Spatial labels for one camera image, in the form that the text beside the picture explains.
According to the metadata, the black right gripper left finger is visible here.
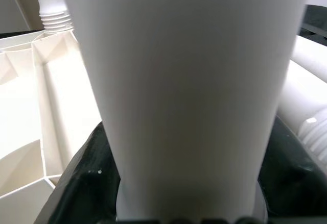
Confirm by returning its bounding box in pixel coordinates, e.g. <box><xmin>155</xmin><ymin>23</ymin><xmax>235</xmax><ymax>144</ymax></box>
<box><xmin>48</xmin><ymin>120</ymin><xmax>122</xmax><ymax>224</ymax></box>

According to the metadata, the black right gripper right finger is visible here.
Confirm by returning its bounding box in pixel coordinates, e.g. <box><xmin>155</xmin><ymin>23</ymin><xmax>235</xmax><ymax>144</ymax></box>
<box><xmin>256</xmin><ymin>114</ymin><xmax>327</xmax><ymax>224</ymax></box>

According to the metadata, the white plastic children table top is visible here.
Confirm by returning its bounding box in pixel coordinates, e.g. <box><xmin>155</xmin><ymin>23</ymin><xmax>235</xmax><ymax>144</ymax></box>
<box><xmin>0</xmin><ymin>27</ymin><xmax>269</xmax><ymax>224</ymax></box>

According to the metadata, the white tapered plastic table leg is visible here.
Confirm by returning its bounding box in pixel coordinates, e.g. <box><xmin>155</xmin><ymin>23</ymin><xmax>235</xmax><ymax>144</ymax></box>
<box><xmin>277</xmin><ymin>60</ymin><xmax>327</xmax><ymax>163</ymax></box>
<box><xmin>29</xmin><ymin>0</ymin><xmax>75</xmax><ymax>35</ymax></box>
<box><xmin>57</xmin><ymin>0</ymin><xmax>310</xmax><ymax>216</ymax></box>
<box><xmin>293</xmin><ymin>36</ymin><xmax>327</xmax><ymax>82</ymax></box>

